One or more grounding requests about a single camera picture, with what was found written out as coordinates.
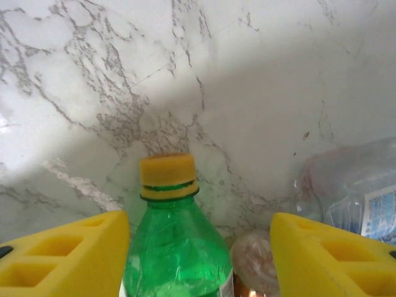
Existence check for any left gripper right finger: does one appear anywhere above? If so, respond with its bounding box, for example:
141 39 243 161
269 212 396 297

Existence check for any green bottle yellow cap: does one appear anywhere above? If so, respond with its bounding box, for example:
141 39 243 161
122 153 235 297

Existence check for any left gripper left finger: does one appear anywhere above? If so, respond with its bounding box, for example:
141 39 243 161
0 210 130 297

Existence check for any crushed clear blue label bottle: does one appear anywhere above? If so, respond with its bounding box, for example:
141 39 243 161
292 136 396 247

